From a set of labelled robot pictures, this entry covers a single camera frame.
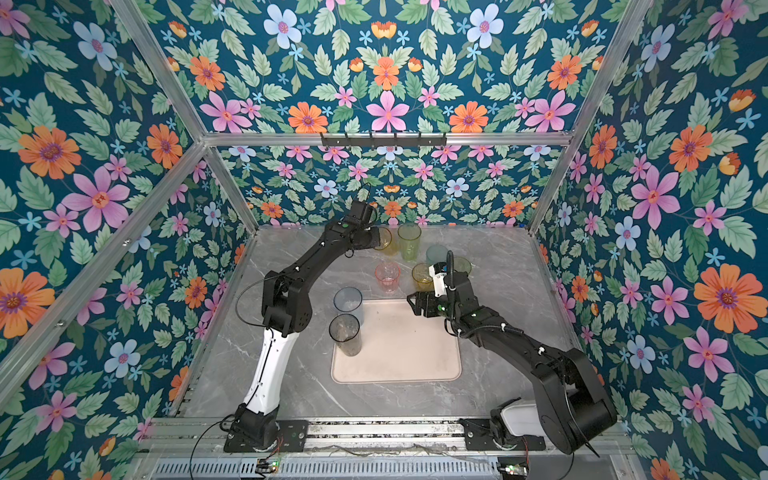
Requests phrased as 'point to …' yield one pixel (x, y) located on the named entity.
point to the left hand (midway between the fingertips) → (380, 230)
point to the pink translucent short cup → (388, 274)
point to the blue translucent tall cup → (348, 300)
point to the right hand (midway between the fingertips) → (419, 295)
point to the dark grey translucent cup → (344, 330)
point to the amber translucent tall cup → (386, 243)
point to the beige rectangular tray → (399, 346)
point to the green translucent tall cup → (409, 236)
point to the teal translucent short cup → (436, 253)
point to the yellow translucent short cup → (423, 280)
